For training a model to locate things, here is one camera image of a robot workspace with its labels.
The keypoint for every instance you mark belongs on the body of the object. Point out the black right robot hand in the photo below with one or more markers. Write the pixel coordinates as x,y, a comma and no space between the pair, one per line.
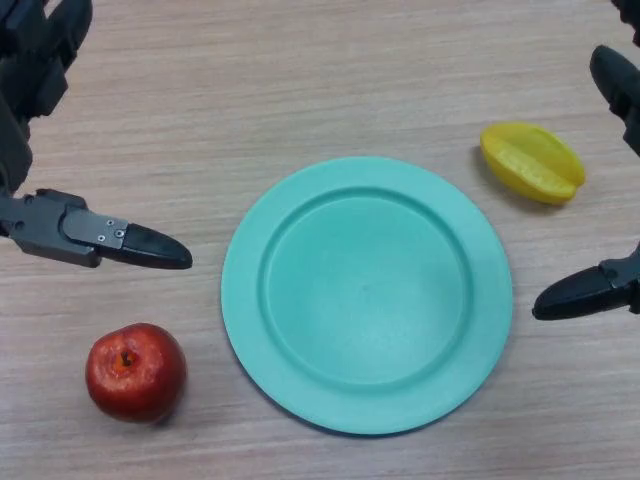
580,295

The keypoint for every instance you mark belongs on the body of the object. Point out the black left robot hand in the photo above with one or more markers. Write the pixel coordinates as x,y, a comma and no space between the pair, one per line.
45,230

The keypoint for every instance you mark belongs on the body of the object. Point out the red apple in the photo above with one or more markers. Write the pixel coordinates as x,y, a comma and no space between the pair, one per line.
137,380

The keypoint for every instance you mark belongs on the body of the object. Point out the yellow starfruit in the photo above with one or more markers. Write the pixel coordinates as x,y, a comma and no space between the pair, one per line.
535,162

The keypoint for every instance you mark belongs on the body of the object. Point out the green round plate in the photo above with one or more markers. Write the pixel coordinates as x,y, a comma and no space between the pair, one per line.
367,300

